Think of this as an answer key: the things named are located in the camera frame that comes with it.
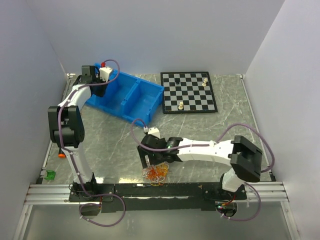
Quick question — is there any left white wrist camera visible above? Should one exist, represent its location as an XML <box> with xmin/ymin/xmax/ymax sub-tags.
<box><xmin>99</xmin><ymin>66</ymin><xmax>113</xmax><ymax>82</ymax></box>

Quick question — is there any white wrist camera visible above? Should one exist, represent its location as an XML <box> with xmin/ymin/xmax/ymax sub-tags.
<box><xmin>99</xmin><ymin>66</ymin><xmax>113</xmax><ymax>82</ymax></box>
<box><xmin>147</xmin><ymin>127</ymin><xmax>161</xmax><ymax>139</ymax></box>

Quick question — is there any white cable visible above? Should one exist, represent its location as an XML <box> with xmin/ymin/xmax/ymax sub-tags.
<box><xmin>141</xmin><ymin>163</ymin><xmax>169</xmax><ymax>183</ymax></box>

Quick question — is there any orange-tipped marker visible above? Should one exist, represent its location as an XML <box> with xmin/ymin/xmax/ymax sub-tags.
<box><xmin>58</xmin><ymin>148</ymin><xmax>66</xmax><ymax>159</ymax></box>

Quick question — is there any blue three-compartment plastic bin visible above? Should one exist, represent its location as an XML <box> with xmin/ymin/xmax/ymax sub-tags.
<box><xmin>86</xmin><ymin>71</ymin><xmax>164</xmax><ymax>127</ymax></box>

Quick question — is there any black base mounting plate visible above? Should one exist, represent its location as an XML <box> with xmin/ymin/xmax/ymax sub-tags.
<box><xmin>69</xmin><ymin>182</ymin><xmax>247</xmax><ymax>213</ymax></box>

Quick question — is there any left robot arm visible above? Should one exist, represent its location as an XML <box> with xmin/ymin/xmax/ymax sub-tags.
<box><xmin>47</xmin><ymin>65</ymin><xmax>108</xmax><ymax>201</ymax></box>

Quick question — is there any yellow cable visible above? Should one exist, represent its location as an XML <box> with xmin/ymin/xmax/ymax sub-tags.
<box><xmin>149</xmin><ymin>163</ymin><xmax>171</xmax><ymax>187</ymax></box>

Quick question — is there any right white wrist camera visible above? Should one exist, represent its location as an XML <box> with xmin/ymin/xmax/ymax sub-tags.
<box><xmin>147</xmin><ymin>127</ymin><xmax>161</xmax><ymax>139</ymax></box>

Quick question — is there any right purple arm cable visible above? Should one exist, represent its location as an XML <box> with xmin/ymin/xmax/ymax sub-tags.
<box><xmin>130</xmin><ymin>118</ymin><xmax>275</xmax><ymax>222</ymax></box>

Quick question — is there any white chess piece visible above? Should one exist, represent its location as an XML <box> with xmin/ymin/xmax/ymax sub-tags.
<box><xmin>178</xmin><ymin>101</ymin><xmax>184</xmax><ymax>111</ymax></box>
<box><xmin>202</xmin><ymin>78</ymin><xmax>208</xmax><ymax>87</ymax></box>

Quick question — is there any aluminium rail frame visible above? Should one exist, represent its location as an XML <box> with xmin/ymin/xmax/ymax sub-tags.
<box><xmin>24</xmin><ymin>181</ymin><xmax>289</xmax><ymax>205</ymax></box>

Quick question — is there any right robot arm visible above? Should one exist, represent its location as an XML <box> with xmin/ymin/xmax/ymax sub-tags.
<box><xmin>137</xmin><ymin>134</ymin><xmax>262</xmax><ymax>200</ymax></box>

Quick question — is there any white chess piece far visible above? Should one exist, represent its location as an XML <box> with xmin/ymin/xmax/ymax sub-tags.
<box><xmin>202</xmin><ymin>78</ymin><xmax>208</xmax><ymax>87</ymax></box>

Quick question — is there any green translucent plastic piece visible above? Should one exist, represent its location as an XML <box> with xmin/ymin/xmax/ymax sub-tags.
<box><xmin>44</xmin><ymin>170</ymin><xmax>56</xmax><ymax>181</ymax></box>

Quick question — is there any white chess piece near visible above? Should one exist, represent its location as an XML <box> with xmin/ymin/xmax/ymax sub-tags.
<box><xmin>178</xmin><ymin>101</ymin><xmax>184</xmax><ymax>111</ymax></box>

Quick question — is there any black and white chessboard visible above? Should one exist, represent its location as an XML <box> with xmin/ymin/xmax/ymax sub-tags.
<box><xmin>160</xmin><ymin>71</ymin><xmax>218</xmax><ymax>114</ymax></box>

